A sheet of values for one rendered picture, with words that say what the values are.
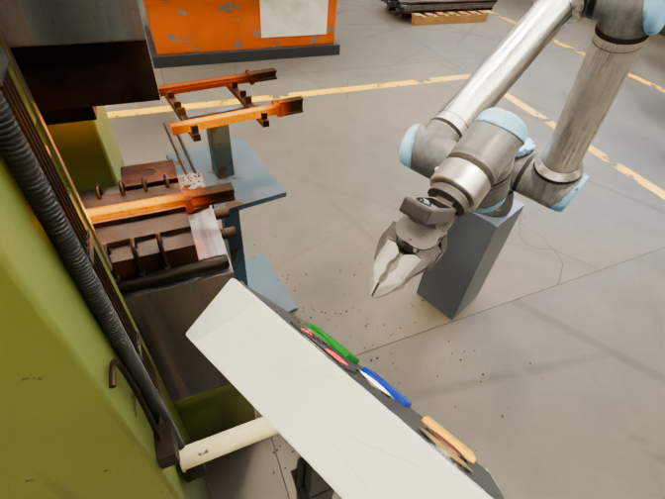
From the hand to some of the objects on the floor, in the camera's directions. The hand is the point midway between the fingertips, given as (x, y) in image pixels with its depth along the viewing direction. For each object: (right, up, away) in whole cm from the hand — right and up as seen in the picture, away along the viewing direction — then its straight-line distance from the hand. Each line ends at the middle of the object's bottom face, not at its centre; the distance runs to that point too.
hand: (376, 288), depth 62 cm
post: (-16, -91, +59) cm, 109 cm away
